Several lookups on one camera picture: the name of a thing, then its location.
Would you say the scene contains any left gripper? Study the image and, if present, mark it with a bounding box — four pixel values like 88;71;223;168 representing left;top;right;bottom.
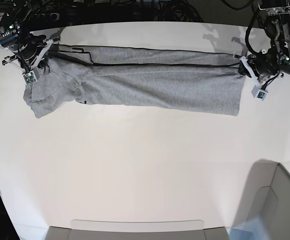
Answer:
238;48;284;84

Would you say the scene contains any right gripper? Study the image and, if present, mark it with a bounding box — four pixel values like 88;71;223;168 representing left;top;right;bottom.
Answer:
2;33;60;75

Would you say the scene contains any grey T-shirt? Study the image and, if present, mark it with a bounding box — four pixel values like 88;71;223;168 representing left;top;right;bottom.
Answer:
24;44;245;118

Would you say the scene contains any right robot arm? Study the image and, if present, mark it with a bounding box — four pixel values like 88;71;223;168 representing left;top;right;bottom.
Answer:
0;0;60;80

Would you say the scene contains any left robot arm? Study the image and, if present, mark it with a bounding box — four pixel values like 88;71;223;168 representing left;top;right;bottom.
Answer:
238;0;290;84

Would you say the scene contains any black power strip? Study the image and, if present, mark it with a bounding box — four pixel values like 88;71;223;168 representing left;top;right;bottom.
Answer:
29;12;61;23

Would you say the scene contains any beige chair right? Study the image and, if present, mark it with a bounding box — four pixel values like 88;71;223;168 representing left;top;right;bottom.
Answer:
243;164;290;240

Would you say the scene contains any beige chair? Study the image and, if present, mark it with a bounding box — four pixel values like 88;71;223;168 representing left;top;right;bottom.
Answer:
46;219;229;240
243;164;290;240

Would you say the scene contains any beige chair back bottom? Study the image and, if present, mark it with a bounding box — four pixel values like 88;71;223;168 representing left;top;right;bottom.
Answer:
46;219;229;240

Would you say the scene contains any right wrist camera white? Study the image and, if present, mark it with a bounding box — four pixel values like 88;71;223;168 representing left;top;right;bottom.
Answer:
23;68;40;85

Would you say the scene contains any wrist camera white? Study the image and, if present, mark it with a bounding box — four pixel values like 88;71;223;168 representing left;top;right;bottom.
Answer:
23;68;40;85
251;85;268;101

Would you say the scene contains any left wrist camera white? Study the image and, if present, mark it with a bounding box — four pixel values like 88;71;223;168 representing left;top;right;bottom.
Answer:
251;85;268;101

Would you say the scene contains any black cable bundle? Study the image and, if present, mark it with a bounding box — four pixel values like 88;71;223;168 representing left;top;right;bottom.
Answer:
157;0;205;23

